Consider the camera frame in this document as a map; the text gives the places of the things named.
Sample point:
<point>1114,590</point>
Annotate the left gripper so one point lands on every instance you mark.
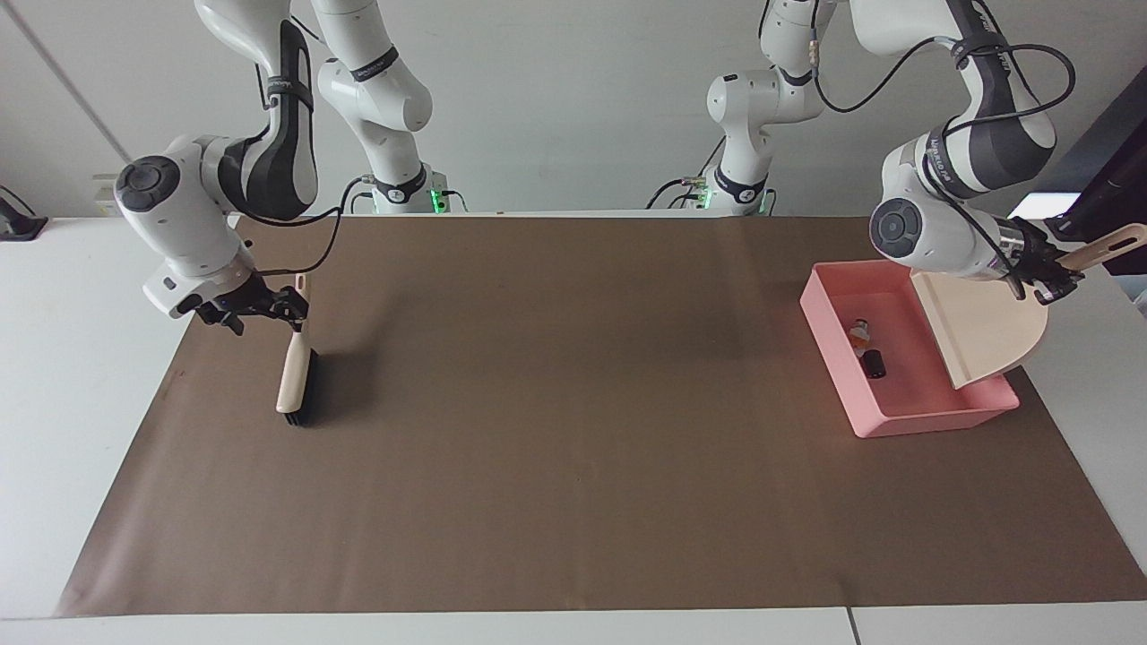
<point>1029,251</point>

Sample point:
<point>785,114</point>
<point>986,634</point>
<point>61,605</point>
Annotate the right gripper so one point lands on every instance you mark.
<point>219,309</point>

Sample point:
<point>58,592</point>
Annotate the beige brush with black bristles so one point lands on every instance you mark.
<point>294,372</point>

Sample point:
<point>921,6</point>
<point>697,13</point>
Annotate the beige dustpan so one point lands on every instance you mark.
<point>986,327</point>

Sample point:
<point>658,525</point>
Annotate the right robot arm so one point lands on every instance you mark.
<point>269,170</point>

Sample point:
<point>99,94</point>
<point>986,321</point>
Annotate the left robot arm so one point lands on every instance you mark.
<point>932,228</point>

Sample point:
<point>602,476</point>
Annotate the pink plastic bin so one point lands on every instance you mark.
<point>905,394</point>

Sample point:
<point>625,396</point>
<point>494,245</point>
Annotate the black stand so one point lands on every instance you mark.
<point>1107,193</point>
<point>18,222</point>

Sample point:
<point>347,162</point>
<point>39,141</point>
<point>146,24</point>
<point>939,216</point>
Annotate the small black cylinder part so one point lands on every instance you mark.
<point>875,363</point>

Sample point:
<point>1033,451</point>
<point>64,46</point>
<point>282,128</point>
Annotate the small orange and white part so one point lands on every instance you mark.
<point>859,334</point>

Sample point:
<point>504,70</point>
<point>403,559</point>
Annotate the white wall socket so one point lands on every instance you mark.
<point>104,193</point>

